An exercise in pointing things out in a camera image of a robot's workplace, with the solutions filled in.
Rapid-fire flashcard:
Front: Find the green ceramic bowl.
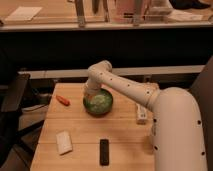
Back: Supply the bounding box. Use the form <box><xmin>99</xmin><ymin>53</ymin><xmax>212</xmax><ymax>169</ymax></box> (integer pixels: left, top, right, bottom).
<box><xmin>83</xmin><ymin>88</ymin><xmax>113</xmax><ymax>117</ymax></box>

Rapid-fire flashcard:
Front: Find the black chair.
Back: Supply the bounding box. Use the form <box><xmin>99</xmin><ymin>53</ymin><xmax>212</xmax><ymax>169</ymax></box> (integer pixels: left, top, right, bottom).
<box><xmin>0</xmin><ymin>74</ymin><xmax>44</xmax><ymax>168</ymax></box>

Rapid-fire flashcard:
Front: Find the black remote control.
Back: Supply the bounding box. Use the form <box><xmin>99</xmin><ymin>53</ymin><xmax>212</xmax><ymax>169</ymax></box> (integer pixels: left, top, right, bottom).
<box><xmin>99</xmin><ymin>139</ymin><xmax>109</xmax><ymax>166</ymax></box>

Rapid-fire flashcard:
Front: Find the white sponge block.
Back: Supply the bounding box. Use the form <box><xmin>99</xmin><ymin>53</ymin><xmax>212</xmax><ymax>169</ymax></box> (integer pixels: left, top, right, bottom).
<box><xmin>56</xmin><ymin>131</ymin><xmax>73</xmax><ymax>155</ymax></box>

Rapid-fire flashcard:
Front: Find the white paper sheet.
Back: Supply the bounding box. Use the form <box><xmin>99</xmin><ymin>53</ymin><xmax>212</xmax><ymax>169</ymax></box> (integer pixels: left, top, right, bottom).
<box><xmin>5</xmin><ymin>6</ymin><xmax>42</xmax><ymax>21</ymax></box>

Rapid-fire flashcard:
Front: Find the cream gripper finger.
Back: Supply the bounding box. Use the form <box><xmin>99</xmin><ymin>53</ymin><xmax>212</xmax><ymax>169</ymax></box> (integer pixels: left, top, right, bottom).
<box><xmin>83</xmin><ymin>93</ymin><xmax>92</xmax><ymax>101</ymax></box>
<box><xmin>95</xmin><ymin>94</ymin><xmax>103</xmax><ymax>103</ymax></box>

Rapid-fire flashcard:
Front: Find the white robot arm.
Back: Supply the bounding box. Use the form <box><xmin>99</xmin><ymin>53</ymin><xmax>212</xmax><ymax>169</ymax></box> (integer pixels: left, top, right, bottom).
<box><xmin>84</xmin><ymin>60</ymin><xmax>208</xmax><ymax>171</ymax></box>

